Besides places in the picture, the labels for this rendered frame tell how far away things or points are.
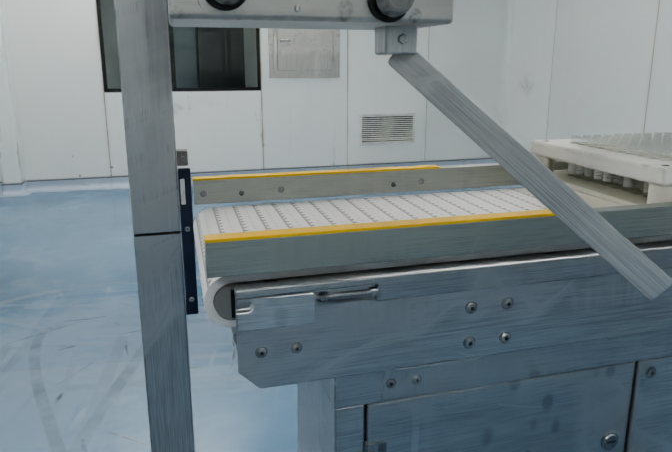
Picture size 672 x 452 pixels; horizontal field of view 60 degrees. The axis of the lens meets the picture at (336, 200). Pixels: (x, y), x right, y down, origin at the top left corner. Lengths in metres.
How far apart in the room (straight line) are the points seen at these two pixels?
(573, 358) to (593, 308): 0.09
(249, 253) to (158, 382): 0.41
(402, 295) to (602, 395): 0.34
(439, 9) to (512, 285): 0.28
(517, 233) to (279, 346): 0.25
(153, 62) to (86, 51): 4.82
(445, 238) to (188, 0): 0.30
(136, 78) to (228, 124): 4.84
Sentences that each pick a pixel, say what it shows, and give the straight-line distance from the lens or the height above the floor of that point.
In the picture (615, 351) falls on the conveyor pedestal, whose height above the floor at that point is 0.76.
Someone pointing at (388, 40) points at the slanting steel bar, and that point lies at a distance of 0.51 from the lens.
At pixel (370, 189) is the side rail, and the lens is 0.80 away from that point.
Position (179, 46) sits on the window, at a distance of 5.55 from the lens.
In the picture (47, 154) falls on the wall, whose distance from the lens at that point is 5.69.
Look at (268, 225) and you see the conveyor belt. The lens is 0.67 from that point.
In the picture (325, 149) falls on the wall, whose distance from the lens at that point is 5.79.
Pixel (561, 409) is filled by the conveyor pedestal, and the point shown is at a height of 0.69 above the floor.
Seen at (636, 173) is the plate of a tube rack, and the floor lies 0.97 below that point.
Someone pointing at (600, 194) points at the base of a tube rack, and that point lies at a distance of 0.78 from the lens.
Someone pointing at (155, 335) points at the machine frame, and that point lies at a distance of 0.84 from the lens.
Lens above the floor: 1.09
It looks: 13 degrees down
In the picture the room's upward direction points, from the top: straight up
